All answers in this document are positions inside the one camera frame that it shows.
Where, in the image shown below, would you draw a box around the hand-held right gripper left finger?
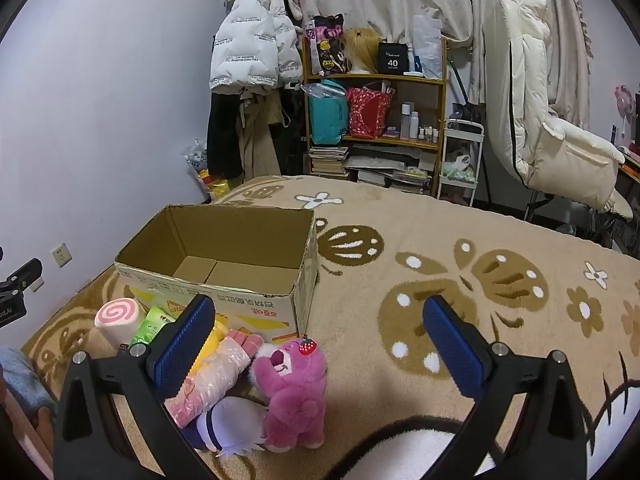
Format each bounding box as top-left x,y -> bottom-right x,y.
52,294 -> 217,480

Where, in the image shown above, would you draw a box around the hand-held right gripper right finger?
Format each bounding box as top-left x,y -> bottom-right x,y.
422,295 -> 588,480

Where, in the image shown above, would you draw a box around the yellow plush toy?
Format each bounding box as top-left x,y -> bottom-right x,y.
192,310 -> 232,376

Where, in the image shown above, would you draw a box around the green tissue packet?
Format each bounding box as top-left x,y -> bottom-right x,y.
129,306 -> 177,348

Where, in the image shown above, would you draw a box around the pink plastic-wrapped cloth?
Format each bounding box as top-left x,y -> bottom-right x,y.
165,327 -> 266,428

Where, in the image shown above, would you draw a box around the pink swirl plush roll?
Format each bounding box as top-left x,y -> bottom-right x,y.
95,297 -> 151,348

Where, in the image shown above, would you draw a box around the printed cardboard box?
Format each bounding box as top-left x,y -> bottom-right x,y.
114,204 -> 319,343

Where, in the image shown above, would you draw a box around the white purple plush doll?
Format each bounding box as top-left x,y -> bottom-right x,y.
182,396 -> 271,458

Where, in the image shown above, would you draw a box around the pink bear plush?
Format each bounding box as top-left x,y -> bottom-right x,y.
250,336 -> 328,453

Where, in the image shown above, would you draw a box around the blue-grey cloth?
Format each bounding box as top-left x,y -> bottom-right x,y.
0,345 -> 57,411

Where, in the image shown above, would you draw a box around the beige flower-pattern blanket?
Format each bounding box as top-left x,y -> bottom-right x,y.
20,175 -> 640,480

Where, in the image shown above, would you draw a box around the colourful snack bags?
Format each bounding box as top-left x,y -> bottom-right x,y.
182,140 -> 237,202

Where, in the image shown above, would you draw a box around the pile of papers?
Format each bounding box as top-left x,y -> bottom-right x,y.
345,152 -> 437,196

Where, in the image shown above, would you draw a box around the black hanging coat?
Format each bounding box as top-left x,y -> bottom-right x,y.
206,91 -> 247,181

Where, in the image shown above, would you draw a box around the beige hanging coat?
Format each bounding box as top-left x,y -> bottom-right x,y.
235,87 -> 288,181

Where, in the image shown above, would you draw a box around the white trolley cart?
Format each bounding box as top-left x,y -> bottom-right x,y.
439,120 -> 493,208

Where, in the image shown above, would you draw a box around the stack of books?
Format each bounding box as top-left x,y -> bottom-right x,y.
307,145 -> 351,179

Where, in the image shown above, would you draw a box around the cream padded chair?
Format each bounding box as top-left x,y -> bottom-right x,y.
485,0 -> 633,221

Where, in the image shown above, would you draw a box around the red patterned bag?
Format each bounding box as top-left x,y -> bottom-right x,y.
346,87 -> 394,139

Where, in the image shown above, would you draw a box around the teal bag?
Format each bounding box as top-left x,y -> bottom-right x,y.
307,80 -> 349,146

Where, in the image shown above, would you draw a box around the wooden shelf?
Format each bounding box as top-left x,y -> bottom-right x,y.
301,35 -> 448,198

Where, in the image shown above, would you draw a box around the pink desk fan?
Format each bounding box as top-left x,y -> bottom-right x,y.
614,84 -> 640,150

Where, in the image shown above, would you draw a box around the black box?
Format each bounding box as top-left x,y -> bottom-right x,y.
377,42 -> 411,75

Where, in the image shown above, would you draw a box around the white plastic bag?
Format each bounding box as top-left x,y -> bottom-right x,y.
412,14 -> 445,78

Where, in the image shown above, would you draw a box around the white puffer jacket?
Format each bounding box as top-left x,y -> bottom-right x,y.
209,0 -> 305,95

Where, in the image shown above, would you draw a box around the blonde wig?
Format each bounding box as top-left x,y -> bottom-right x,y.
342,27 -> 387,73

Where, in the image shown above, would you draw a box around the purple printed packet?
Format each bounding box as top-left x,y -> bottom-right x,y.
306,15 -> 351,76

